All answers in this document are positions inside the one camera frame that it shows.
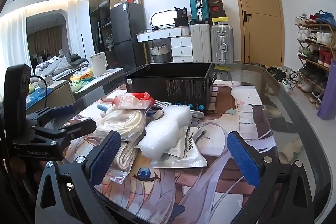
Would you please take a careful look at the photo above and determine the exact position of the white suitcase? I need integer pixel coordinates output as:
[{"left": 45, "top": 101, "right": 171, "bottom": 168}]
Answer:
[{"left": 189, "top": 23, "right": 213, "bottom": 63}]

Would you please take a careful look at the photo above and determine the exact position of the clear bag of white socks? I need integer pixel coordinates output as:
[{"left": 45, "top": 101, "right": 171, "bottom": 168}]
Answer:
[{"left": 96, "top": 110, "right": 147, "bottom": 140}]

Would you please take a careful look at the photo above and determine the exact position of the oval mirror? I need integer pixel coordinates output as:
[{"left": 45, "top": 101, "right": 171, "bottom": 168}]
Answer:
[{"left": 150, "top": 9, "right": 179, "bottom": 29}]

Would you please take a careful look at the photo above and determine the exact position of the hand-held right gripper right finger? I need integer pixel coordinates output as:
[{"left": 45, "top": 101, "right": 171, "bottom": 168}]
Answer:
[{"left": 227, "top": 131, "right": 315, "bottom": 224}]

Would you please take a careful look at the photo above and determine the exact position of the white vanity desk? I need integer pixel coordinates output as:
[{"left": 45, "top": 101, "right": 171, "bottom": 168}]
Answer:
[{"left": 136, "top": 27, "right": 195, "bottom": 63}]

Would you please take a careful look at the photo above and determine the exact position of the pile of clothes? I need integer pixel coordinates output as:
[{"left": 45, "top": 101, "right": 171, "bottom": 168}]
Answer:
[{"left": 33, "top": 52, "right": 91, "bottom": 77}]

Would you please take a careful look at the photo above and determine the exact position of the white bubble wrap sheet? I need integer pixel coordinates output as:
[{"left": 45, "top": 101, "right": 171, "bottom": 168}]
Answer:
[{"left": 137, "top": 105, "right": 193, "bottom": 161}]

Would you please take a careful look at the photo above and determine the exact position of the brown curtain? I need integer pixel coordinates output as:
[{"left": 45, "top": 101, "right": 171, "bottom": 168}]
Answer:
[{"left": 28, "top": 27, "right": 66, "bottom": 56}]

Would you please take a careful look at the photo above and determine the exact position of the black cardboard box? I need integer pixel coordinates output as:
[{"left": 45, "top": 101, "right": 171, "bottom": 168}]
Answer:
[{"left": 124, "top": 63, "right": 218, "bottom": 116}]

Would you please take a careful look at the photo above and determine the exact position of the white medicine packet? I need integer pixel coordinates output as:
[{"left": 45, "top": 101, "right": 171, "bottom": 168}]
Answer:
[{"left": 152, "top": 126, "right": 208, "bottom": 169}]

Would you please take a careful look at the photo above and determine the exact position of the clear bag of snacks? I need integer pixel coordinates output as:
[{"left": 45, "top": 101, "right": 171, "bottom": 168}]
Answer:
[{"left": 69, "top": 68, "right": 95, "bottom": 83}]

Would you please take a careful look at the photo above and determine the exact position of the white charging cable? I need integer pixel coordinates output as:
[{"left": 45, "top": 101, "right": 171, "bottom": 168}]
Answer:
[{"left": 150, "top": 99, "right": 205, "bottom": 119}]

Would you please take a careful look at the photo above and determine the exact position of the printed desk mat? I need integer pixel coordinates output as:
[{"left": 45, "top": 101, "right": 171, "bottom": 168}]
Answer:
[{"left": 66, "top": 82, "right": 279, "bottom": 222}]

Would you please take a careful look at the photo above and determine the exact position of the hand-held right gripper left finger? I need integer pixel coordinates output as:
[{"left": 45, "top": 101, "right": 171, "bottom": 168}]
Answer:
[{"left": 35, "top": 130, "right": 122, "bottom": 224}]

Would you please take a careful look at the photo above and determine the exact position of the white curtain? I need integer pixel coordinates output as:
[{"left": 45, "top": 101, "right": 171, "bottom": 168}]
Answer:
[{"left": 0, "top": 10, "right": 28, "bottom": 77}]

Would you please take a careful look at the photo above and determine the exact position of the beige slipper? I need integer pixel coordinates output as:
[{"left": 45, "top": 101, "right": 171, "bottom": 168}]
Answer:
[
  {"left": 277, "top": 137, "right": 305, "bottom": 164},
  {"left": 262, "top": 103, "right": 284, "bottom": 118}
]

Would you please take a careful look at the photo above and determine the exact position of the silver suitcase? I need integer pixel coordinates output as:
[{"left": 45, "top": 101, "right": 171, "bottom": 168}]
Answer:
[{"left": 210, "top": 25, "right": 234, "bottom": 65}]

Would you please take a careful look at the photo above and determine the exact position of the white electric kettle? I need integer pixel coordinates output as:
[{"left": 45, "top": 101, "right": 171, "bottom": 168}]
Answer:
[{"left": 90, "top": 53, "right": 109, "bottom": 77}]

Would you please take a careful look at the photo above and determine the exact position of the purple yoga mat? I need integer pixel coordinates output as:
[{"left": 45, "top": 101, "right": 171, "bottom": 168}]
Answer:
[{"left": 316, "top": 57, "right": 336, "bottom": 121}]

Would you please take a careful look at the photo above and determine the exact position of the wooden door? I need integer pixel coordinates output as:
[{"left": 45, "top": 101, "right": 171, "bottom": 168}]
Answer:
[{"left": 229, "top": 0, "right": 285, "bottom": 65}]

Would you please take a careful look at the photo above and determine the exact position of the teal suitcase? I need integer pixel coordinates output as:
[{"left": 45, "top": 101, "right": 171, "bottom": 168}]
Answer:
[{"left": 188, "top": 0, "right": 210, "bottom": 24}]

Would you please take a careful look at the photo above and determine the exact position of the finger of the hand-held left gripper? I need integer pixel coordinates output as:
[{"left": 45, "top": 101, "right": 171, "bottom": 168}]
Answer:
[
  {"left": 26, "top": 104, "right": 76, "bottom": 122},
  {"left": 30, "top": 118, "right": 97, "bottom": 147}
]

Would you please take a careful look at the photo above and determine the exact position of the blue white plush toy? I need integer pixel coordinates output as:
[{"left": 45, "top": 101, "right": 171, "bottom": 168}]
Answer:
[{"left": 97, "top": 104, "right": 116, "bottom": 115}]

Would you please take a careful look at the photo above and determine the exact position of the group of shoes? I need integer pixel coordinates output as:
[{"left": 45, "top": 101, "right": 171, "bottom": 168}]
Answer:
[{"left": 265, "top": 65, "right": 302, "bottom": 90}]

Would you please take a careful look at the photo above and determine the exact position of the black refrigerator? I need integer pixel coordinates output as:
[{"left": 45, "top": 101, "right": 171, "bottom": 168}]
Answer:
[{"left": 110, "top": 2, "right": 147, "bottom": 67}]

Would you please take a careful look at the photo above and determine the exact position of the dark glass wardrobe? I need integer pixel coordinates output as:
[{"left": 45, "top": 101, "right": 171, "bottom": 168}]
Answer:
[{"left": 88, "top": 0, "right": 124, "bottom": 67}]

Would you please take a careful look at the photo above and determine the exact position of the green plastic bag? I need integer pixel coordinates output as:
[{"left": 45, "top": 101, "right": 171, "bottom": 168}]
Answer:
[{"left": 70, "top": 80, "right": 90, "bottom": 93}]

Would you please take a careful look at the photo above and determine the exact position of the red plastic bag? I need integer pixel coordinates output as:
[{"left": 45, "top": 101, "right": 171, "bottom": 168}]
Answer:
[{"left": 113, "top": 92, "right": 155, "bottom": 110}]

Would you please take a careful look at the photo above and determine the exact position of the woven laundry basket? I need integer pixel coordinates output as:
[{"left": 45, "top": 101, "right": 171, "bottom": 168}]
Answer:
[{"left": 150, "top": 43, "right": 172, "bottom": 63}]

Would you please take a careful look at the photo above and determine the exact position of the black bag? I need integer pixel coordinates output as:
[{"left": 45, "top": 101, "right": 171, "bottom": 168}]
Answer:
[{"left": 173, "top": 6, "right": 190, "bottom": 28}]

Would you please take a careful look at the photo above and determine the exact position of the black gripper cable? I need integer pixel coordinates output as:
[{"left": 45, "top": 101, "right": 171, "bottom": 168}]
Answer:
[{"left": 29, "top": 76, "right": 49, "bottom": 109}]

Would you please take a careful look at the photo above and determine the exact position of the shoe rack with shoes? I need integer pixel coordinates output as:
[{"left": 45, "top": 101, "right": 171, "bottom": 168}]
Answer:
[{"left": 294, "top": 10, "right": 336, "bottom": 109}]

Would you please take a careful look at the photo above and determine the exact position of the grey side counter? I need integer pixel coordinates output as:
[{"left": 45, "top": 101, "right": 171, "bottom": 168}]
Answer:
[{"left": 25, "top": 67, "right": 125, "bottom": 111}]

